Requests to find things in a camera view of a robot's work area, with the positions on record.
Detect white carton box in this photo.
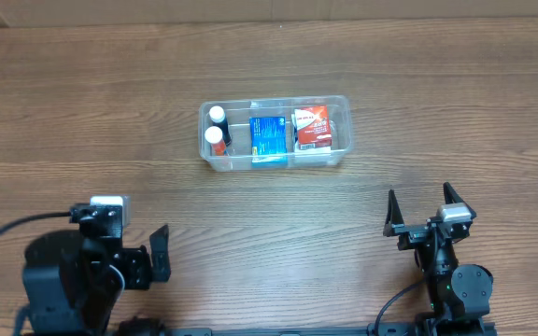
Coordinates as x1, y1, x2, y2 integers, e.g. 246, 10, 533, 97
291, 108, 333, 153

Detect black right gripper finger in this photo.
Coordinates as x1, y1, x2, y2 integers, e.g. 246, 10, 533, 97
443, 182, 477, 219
385, 189, 404, 227

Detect clear plastic container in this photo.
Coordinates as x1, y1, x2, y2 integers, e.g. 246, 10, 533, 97
198, 95, 353, 172

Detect blue box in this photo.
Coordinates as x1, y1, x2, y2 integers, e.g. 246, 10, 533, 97
249, 117, 288, 168

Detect red and white box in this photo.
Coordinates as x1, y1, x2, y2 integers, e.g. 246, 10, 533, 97
293, 105, 333, 150

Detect black bottle white cap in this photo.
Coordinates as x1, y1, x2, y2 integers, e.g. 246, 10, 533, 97
209, 105, 232, 146

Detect orange bottle white cap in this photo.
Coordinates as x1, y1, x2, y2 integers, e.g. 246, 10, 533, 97
204, 126, 227, 156

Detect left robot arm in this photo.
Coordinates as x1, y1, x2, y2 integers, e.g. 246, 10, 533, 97
22, 195, 171, 335

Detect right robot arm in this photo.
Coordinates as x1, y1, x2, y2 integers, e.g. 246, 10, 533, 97
367, 182, 498, 336

